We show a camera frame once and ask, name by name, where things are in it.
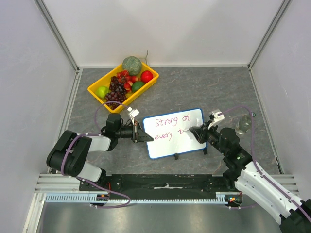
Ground green melon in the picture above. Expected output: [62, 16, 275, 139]
[122, 56, 142, 76]

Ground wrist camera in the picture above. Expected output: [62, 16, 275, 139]
[127, 107, 139, 124]
[208, 109, 225, 129]

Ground glass soda bottle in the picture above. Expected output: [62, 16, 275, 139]
[235, 112, 256, 135]

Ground dark green lime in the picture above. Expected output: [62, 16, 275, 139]
[132, 81, 145, 93]

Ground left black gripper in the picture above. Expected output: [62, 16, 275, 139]
[115, 121, 153, 143]

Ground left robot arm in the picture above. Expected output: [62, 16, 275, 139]
[46, 113, 154, 191]

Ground yellow plastic tray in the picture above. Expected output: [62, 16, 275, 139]
[87, 63, 159, 113]

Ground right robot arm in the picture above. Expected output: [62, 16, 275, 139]
[189, 121, 311, 233]

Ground light blue cable duct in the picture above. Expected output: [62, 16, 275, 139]
[45, 193, 228, 204]

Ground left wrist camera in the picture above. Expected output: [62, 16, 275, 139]
[127, 107, 139, 124]

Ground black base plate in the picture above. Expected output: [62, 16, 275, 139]
[79, 173, 253, 200]

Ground red apple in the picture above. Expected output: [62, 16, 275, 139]
[140, 70, 154, 83]

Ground blue framed whiteboard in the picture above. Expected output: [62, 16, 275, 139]
[142, 108, 207, 160]

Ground red fruit cluster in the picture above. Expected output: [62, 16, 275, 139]
[116, 70, 139, 93]

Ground purple grape bunch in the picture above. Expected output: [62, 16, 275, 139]
[105, 76, 127, 103]

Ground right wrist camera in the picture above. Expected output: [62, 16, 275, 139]
[208, 109, 225, 129]

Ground light green apple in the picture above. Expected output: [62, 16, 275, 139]
[95, 86, 110, 99]

